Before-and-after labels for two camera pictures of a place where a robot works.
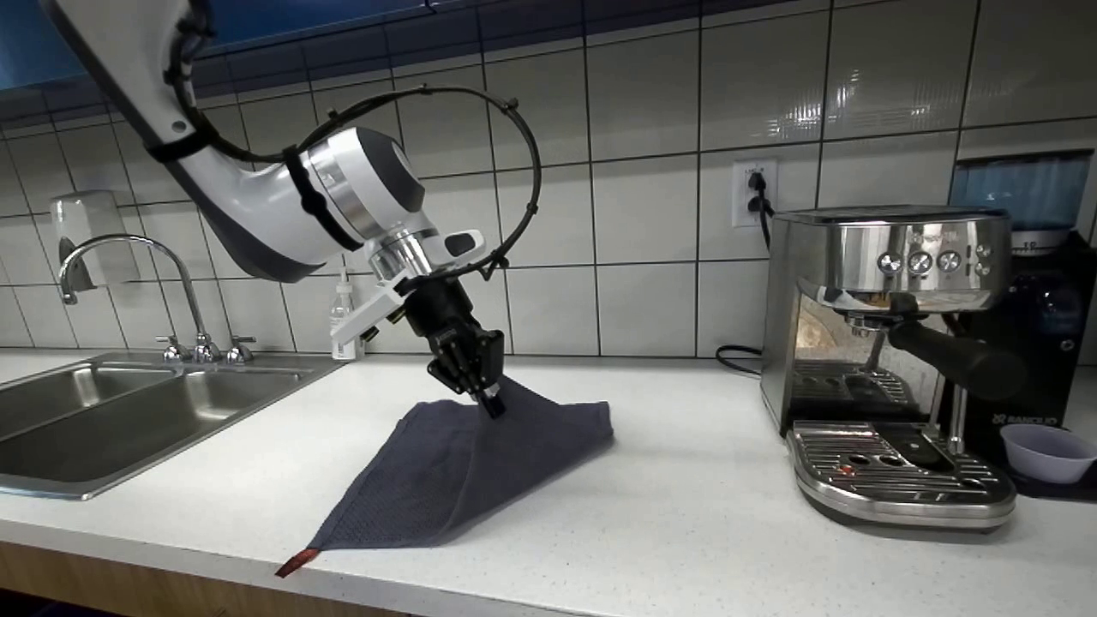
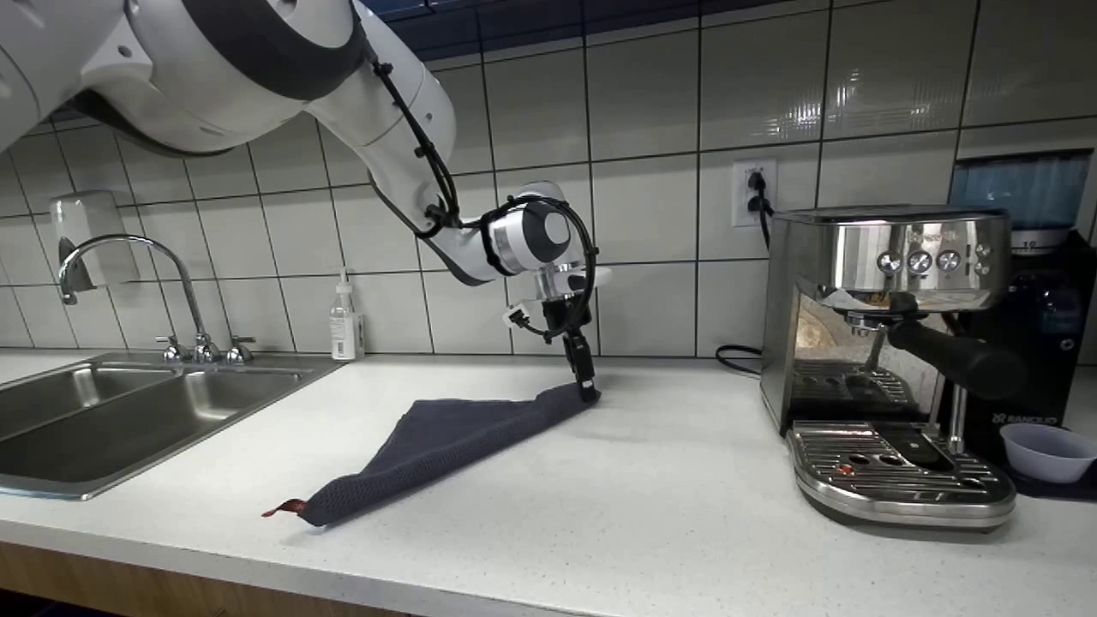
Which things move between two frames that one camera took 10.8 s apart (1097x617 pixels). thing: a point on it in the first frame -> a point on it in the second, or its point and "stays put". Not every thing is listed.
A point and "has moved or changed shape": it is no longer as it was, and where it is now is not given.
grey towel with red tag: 451,468 has moved or changed shape
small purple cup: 1048,454 stays put
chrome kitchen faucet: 201,343 stays put
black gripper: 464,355 -> 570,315
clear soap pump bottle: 340,312 stays put
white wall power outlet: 740,193 stays put
